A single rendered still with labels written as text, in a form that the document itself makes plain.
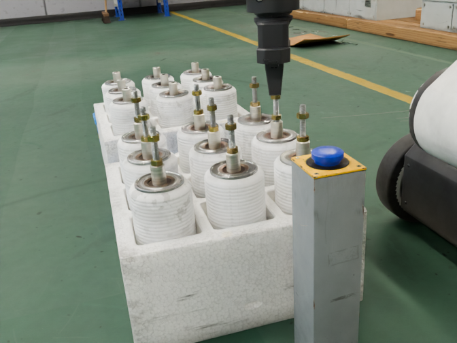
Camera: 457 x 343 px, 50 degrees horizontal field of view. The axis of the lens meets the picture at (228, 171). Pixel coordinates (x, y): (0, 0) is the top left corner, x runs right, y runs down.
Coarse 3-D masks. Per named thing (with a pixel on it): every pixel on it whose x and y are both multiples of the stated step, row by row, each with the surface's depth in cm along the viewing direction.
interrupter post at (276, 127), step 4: (272, 120) 91; (280, 120) 90; (272, 124) 90; (276, 124) 89; (280, 124) 90; (272, 128) 90; (276, 128) 90; (280, 128) 90; (272, 132) 90; (276, 132) 90; (280, 132) 90; (272, 136) 91; (276, 136) 90; (280, 136) 90
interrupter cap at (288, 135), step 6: (264, 132) 93; (270, 132) 93; (288, 132) 92; (294, 132) 92; (258, 138) 90; (264, 138) 90; (270, 138) 91; (282, 138) 90; (288, 138) 89; (294, 138) 89
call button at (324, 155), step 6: (312, 150) 62; (318, 150) 61; (324, 150) 61; (330, 150) 61; (336, 150) 61; (342, 150) 61; (312, 156) 61; (318, 156) 60; (324, 156) 60; (330, 156) 60; (336, 156) 60; (342, 156) 60; (318, 162) 61; (324, 162) 60; (330, 162) 60; (336, 162) 60
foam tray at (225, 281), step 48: (192, 192) 88; (192, 240) 73; (240, 240) 74; (288, 240) 76; (144, 288) 72; (192, 288) 75; (240, 288) 77; (288, 288) 80; (144, 336) 75; (192, 336) 78
